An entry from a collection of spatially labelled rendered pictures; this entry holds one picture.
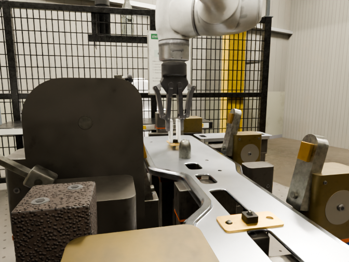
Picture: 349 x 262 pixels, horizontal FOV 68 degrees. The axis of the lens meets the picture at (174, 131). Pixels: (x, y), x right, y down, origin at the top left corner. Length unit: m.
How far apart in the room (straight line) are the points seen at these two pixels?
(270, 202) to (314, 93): 5.93
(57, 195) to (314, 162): 0.38
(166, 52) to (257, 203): 0.48
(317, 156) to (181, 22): 0.47
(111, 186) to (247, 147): 0.57
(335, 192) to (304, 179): 0.05
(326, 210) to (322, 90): 5.81
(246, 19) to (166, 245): 0.59
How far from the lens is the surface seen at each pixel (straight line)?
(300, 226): 0.40
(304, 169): 0.48
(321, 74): 6.29
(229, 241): 0.34
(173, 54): 0.74
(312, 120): 6.38
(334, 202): 0.50
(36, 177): 0.30
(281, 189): 1.37
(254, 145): 0.80
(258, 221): 0.38
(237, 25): 0.70
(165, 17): 0.75
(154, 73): 1.32
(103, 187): 0.28
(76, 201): 0.20
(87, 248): 0.19
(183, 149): 0.66
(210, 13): 0.67
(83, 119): 0.31
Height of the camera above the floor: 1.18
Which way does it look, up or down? 9 degrees down
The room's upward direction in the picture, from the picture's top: straight up
